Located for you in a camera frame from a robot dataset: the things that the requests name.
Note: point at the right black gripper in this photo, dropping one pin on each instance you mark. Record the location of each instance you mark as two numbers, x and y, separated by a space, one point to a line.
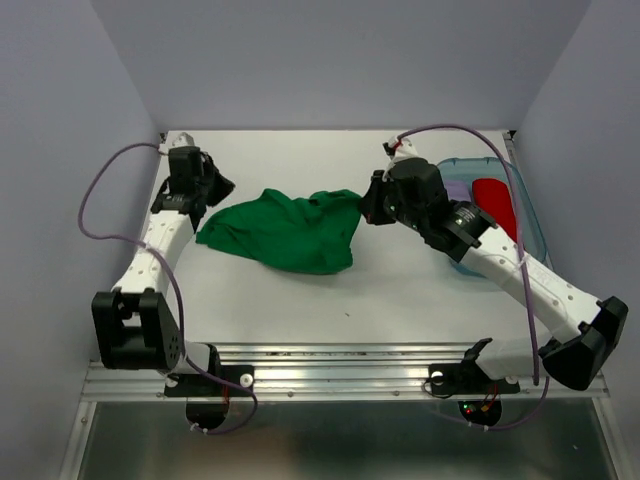
371 201

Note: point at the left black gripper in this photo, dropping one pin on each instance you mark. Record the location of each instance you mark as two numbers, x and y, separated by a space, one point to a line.
224 186

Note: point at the green t shirt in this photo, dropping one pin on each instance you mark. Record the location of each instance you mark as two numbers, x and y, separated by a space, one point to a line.
298 235

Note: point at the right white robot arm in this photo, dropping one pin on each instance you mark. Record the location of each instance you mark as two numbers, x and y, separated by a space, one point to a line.
583 330

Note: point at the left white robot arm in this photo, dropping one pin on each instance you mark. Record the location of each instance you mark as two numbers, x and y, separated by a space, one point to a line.
135 327

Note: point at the lavender t shirt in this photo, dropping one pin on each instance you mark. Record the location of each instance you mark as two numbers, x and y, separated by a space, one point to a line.
458 190

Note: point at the red t shirt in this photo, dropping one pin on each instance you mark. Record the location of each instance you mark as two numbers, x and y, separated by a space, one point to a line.
492 196

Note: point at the translucent blue plastic bin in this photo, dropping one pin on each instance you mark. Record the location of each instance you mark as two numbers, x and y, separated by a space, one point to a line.
470 169

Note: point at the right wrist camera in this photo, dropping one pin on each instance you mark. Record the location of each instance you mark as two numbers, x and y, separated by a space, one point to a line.
398 149

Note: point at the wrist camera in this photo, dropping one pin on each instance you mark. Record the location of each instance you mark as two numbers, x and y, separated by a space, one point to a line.
398 149
183 139

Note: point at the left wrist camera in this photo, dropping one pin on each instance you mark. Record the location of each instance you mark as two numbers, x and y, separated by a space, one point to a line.
183 139

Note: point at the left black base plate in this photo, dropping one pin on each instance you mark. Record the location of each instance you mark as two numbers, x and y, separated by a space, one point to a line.
197 386

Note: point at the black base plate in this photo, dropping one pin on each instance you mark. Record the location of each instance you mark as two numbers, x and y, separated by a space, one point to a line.
197 386
446 380

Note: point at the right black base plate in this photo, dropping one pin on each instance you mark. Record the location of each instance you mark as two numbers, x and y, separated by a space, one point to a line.
446 380

